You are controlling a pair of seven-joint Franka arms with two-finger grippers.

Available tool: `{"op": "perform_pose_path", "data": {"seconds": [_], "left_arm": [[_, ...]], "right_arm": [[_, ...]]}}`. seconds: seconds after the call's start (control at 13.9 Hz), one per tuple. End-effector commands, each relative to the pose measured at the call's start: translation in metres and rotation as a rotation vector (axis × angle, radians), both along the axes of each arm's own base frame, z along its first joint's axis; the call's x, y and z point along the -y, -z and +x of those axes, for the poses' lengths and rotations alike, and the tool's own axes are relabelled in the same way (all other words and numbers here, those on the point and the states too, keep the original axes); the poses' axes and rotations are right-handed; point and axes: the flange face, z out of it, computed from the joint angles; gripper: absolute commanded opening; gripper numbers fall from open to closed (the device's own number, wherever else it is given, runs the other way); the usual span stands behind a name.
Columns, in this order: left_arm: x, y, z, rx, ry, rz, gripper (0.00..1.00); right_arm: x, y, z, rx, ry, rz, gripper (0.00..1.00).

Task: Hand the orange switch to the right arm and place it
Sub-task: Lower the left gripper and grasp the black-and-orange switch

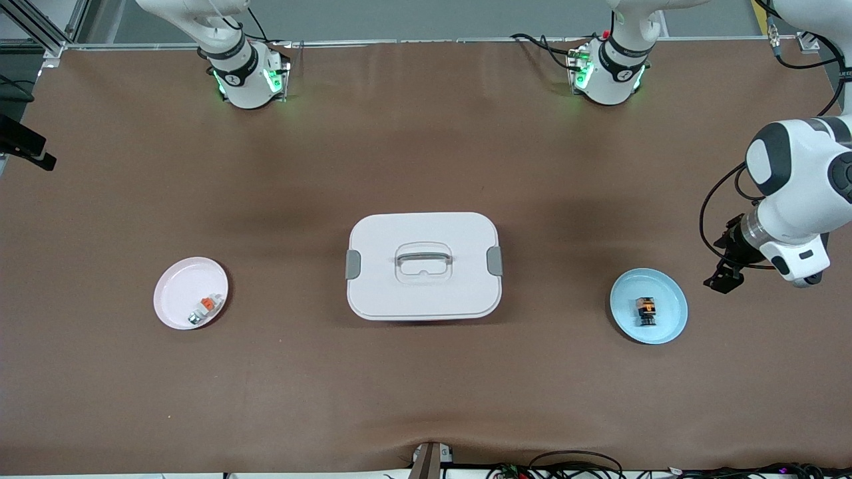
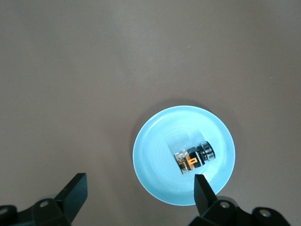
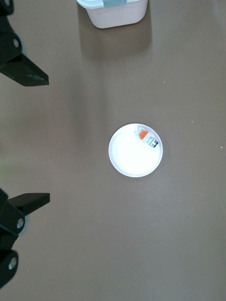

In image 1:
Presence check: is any tangled black cable bundle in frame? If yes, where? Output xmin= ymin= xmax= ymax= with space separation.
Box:
xmin=666 ymin=461 xmax=852 ymax=479

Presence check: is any aluminium table edge rail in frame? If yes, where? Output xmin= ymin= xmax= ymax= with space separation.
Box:
xmin=63 ymin=35 xmax=819 ymax=53

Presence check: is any grey box lid handle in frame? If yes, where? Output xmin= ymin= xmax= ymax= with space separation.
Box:
xmin=396 ymin=250 xmax=454 ymax=268

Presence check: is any small white orange switch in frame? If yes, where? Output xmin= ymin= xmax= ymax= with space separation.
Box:
xmin=188 ymin=293 xmax=224 ymax=327

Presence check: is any metal table edge bracket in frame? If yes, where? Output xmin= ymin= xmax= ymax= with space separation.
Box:
xmin=408 ymin=440 xmax=455 ymax=479

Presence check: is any black base power cable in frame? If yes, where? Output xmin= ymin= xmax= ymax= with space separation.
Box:
xmin=509 ymin=32 xmax=593 ymax=71

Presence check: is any black looped cable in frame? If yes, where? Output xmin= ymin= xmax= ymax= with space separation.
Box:
xmin=529 ymin=450 xmax=624 ymax=479

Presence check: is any pale pink round plate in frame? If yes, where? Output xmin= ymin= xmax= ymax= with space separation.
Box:
xmin=153 ymin=257 xmax=229 ymax=331

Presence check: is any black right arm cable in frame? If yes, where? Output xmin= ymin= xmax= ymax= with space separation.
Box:
xmin=245 ymin=5 xmax=268 ymax=45

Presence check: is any brown table cover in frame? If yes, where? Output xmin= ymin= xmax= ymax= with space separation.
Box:
xmin=0 ymin=39 xmax=852 ymax=474

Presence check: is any light blue round plate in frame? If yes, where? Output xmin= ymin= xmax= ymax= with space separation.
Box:
xmin=610 ymin=268 xmax=689 ymax=345

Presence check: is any white lidded storage box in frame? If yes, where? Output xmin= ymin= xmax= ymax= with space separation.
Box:
xmin=345 ymin=212 xmax=505 ymax=322

